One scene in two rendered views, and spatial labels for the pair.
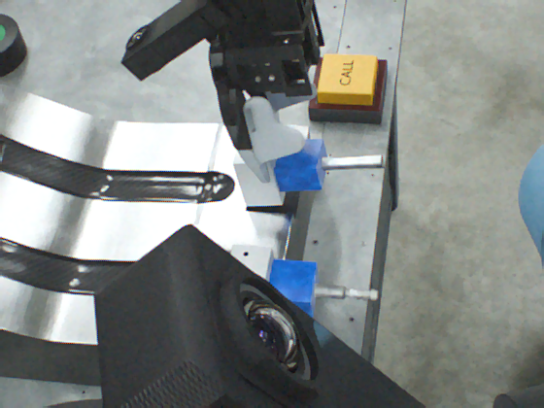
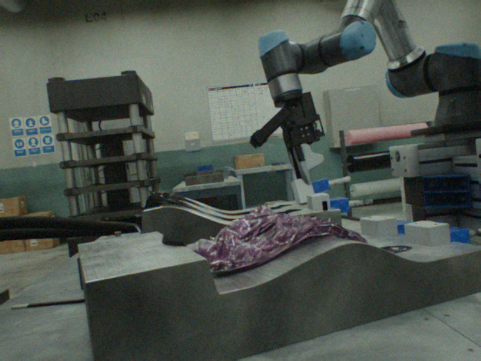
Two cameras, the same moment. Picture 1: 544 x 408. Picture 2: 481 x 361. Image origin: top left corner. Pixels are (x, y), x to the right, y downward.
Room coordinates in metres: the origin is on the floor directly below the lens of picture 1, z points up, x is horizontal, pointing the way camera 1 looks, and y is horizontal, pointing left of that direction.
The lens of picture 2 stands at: (-0.27, 0.52, 1.00)
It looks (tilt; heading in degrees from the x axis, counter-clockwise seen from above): 3 degrees down; 338
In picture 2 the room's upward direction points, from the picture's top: 6 degrees counter-clockwise
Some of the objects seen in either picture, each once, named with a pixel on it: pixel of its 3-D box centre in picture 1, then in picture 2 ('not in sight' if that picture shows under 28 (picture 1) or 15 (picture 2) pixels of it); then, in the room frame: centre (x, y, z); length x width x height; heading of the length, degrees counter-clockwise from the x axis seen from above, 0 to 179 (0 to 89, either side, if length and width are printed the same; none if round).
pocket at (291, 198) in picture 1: (275, 202); not in sight; (0.63, -0.01, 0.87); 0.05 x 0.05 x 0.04; 72
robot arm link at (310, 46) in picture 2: not in sight; (311, 56); (0.70, -0.10, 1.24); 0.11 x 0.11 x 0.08; 16
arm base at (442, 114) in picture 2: not in sight; (462, 106); (0.72, -0.60, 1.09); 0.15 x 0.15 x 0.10
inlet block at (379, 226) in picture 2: not in sight; (401, 229); (0.35, -0.02, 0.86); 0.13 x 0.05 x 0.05; 89
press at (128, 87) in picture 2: not in sight; (118, 172); (5.33, -0.17, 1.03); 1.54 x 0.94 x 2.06; 162
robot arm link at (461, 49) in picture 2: not in sight; (455, 66); (0.72, -0.59, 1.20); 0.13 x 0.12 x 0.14; 16
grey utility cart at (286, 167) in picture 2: not in sight; (263, 192); (6.12, -2.42, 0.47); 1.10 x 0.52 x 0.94; 79
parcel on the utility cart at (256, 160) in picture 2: not in sight; (249, 163); (6.18, -2.27, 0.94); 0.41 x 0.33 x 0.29; 79
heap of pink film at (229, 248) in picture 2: not in sight; (272, 233); (0.30, 0.25, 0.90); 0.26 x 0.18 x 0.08; 89
